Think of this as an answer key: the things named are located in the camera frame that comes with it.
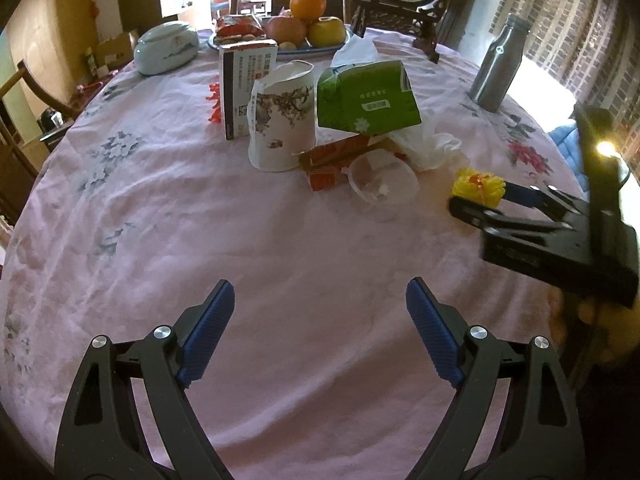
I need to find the round decorative table screen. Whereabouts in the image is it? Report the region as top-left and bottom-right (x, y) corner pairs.
(348, 0), (458, 63)

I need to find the yellow knotted ornament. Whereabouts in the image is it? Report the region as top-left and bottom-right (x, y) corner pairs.
(451, 167), (507, 208)

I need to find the green tissue packet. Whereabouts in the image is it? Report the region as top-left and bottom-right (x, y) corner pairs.
(316, 60), (423, 136)

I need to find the white tissue sheet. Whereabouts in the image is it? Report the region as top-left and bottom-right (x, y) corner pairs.
(331, 37), (379, 68)

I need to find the red snack packet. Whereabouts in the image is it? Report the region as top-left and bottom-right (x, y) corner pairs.
(215, 14), (267, 38)

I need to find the floral paper cup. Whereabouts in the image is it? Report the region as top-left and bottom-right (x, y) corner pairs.
(248, 60), (318, 172)

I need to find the blue jacket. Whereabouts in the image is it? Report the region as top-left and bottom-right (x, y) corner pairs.
(547, 117), (593, 191)

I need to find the translucent plastic bag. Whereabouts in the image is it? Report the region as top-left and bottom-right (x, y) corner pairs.
(382, 122), (438, 168)

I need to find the cardboard box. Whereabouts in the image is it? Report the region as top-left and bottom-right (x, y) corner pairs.
(95, 30), (140, 73)

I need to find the orange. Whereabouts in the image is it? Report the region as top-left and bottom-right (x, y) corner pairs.
(289, 0), (327, 22)

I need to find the flattened red carton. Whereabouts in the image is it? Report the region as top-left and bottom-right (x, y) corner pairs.
(299, 135), (401, 192)

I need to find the dark small stand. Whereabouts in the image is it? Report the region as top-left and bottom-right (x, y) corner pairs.
(39, 107), (76, 153)

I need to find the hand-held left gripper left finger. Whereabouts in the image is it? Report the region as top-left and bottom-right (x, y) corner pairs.
(54, 279), (236, 480)

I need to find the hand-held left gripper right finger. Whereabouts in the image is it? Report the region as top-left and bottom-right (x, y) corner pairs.
(406, 276), (587, 480)

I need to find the yellow apple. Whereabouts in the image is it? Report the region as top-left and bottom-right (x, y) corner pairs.
(307, 16), (347, 48)

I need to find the clear plastic lid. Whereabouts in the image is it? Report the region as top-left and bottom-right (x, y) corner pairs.
(348, 150), (420, 223)

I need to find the pink floral tablecloth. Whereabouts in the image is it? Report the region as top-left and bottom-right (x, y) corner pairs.
(0, 25), (593, 480)

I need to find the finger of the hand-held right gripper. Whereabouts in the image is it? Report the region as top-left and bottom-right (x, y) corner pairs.
(448, 196), (571, 235)
(504, 182), (591, 218)

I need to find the white printed box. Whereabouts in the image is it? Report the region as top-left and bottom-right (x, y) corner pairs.
(219, 40), (280, 141)

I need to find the person's right hand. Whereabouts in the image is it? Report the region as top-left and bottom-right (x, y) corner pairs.
(550, 296), (618, 363)

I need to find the pale green lidded dish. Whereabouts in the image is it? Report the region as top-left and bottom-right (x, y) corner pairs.
(134, 22), (199, 76)

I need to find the blue rimmed fruit plate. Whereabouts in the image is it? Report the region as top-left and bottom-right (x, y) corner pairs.
(207, 27), (353, 56)

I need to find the grey metal bottle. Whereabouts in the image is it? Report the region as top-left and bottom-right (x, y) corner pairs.
(467, 14), (532, 113)

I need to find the red round fruit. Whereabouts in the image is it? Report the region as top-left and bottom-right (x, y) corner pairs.
(265, 16), (308, 47)

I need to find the light wooden chair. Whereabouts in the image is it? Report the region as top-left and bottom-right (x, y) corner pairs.
(0, 60), (81, 221)

